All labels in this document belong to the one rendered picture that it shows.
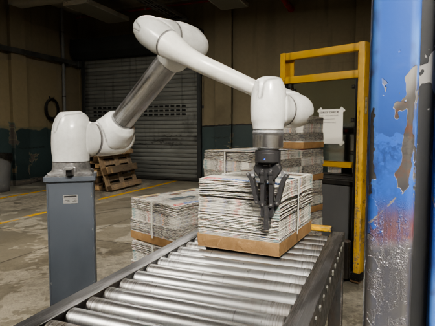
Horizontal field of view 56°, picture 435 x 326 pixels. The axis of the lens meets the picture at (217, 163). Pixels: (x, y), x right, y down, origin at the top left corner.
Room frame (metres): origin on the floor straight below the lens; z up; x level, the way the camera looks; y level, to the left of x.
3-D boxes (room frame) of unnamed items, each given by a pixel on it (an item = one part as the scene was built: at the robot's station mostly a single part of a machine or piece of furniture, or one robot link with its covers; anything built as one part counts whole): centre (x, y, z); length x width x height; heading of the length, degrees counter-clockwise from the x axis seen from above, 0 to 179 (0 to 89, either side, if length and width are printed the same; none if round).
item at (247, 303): (0.97, 0.04, 0.77); 0.47 x 0.05 x 0.05; 68
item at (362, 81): (3.15, -1.08, 0.97); 0.09 x 0.09 x 1.75; 47
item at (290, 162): (2.83, -0.34, 0.95); 0.38 x 0.29 x 0.23; 47
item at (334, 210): (3.64, -1.09, 0.40); 0.69 x 0.55 x 0.80; 47
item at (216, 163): (2.62, -0.14, 0.95); 0.38 x 0.29 x 0.23; 47
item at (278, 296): (1.03, 0.02, 0.77); 0.47 x 0.05 x 0.05; 68
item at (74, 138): (1.80, 0.63, 1.17); 0.18 x 0.16 x 0.22; 142
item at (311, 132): (3.05, -0.55, 0.65); 0.39 x 0.30 x 1.29; 47
